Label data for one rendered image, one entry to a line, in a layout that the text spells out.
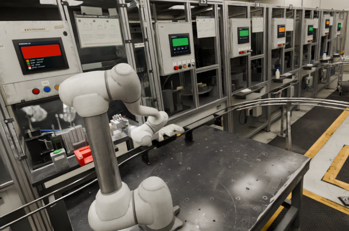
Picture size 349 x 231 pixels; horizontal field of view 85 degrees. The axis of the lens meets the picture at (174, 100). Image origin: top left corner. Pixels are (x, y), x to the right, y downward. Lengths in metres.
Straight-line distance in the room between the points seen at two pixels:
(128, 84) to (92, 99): 0.15
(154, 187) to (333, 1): 8.68
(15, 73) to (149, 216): 1.09
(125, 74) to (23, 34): 0.82
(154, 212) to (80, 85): 0.66
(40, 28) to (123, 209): 1.14
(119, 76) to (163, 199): 0.61
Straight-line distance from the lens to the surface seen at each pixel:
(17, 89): 1.46
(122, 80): 0.79
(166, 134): 1.71
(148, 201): 1.01
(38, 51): 1.44
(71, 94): 0.85
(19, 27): 1.47
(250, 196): 1.34
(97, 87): 0.82
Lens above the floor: 1.57
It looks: 15 degrees down
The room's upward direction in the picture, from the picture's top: 7 degrees counter-clockwise
